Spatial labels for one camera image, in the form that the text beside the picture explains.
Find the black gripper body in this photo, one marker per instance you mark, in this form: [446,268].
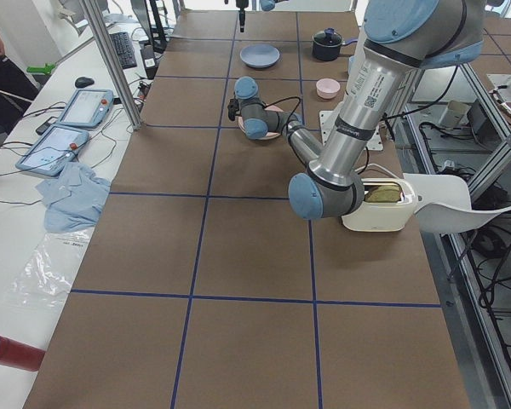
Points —
[232,112]

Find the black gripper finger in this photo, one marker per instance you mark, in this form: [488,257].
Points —
[242,5]

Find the pink plate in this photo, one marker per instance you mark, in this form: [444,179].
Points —
[269,135]

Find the light blue plate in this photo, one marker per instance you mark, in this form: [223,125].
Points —
[259,56]

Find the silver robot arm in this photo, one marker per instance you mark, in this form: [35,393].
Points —
[268,5]
[400,36]

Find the dark blue pot with lid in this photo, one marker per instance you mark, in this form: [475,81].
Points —
[327,44]

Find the pink bowl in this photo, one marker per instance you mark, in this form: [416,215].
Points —
[327,88]

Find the black keyboard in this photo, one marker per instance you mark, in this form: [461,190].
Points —
[124,49]

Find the upper teach pendant tablet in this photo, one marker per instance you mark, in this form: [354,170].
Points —
[87,108]

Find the teach pendant tablet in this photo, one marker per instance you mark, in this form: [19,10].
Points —
[56,147]
[87,108]

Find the black computer mouse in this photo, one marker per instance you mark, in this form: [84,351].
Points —
[83,82]

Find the bread slice in toaster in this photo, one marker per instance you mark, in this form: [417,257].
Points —
[386,193]

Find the cream toaster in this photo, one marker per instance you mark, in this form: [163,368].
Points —
[383,217]

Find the lower teach pendant tablet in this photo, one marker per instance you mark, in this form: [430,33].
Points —
[56,147]

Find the light blue cloth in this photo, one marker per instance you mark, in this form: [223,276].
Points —
[74,200]

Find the white plastic chair shell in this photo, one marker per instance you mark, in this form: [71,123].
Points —
[444,204]

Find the clear plastic bag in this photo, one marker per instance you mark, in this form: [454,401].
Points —
[47,278]

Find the red cylinder tube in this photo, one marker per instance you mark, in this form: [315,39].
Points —
[20,355]

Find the aluminium frame post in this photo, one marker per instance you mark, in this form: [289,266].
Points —
[104,43]

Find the green handled grabber stick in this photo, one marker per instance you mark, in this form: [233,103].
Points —
[46,69]

